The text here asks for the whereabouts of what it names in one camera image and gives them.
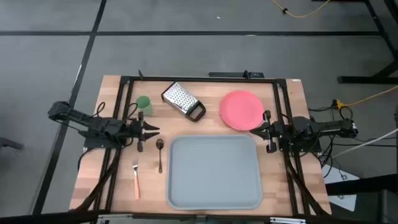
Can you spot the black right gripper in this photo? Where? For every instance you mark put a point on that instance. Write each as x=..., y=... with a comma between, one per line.
x=271, y=144

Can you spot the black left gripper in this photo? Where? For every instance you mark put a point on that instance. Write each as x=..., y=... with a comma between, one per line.
x=140, y=146

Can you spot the green ribbed cup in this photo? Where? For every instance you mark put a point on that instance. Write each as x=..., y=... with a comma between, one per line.
x=144, y=104

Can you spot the pink round plate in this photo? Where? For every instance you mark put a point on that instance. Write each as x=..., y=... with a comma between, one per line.
x=241, y=110

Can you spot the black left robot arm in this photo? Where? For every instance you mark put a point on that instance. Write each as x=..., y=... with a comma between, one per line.
x=93, y=124

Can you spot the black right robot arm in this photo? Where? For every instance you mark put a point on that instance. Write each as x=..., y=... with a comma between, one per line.
x=326, y=127

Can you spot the dark metal spoon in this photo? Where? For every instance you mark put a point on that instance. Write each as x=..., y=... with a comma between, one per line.
x=160, y=144

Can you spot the grey plastic tray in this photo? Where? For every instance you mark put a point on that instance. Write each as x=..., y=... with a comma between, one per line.
x=214, y=172

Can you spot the metal box grater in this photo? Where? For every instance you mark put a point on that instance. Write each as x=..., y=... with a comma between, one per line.
x=180, y=99

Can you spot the black power strip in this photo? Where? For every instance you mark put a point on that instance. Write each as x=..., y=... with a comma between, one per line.
x=230, y=74

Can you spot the white paper sheet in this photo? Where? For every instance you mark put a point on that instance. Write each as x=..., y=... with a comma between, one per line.
x=339, y=180

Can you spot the black table stand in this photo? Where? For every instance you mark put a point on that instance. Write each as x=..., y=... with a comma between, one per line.
x=367, y=79

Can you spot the grey chair base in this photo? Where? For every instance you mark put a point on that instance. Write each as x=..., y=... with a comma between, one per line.
x=11, y=143

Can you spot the black aluminium table frame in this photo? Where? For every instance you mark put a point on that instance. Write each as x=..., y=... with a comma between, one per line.
x=202, y=79

